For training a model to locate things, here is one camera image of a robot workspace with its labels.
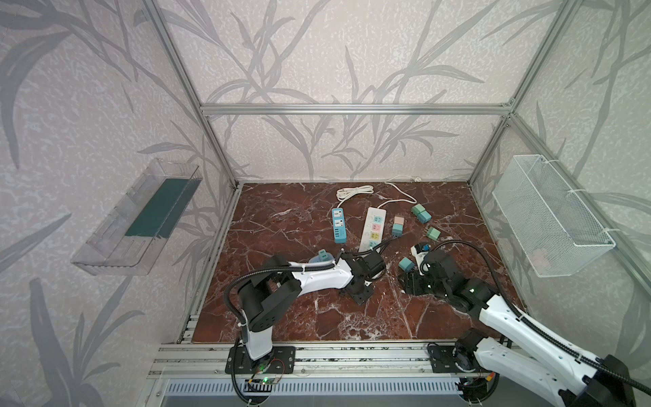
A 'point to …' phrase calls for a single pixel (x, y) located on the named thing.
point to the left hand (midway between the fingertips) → (363, 286)
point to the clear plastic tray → (131, 236)
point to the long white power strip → (373, 229)
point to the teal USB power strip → (339, 225)
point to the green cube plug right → (433, 233)
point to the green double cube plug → (420, 213)
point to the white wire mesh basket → (557, 233)
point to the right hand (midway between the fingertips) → (405, 268)
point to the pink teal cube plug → (397, 227)
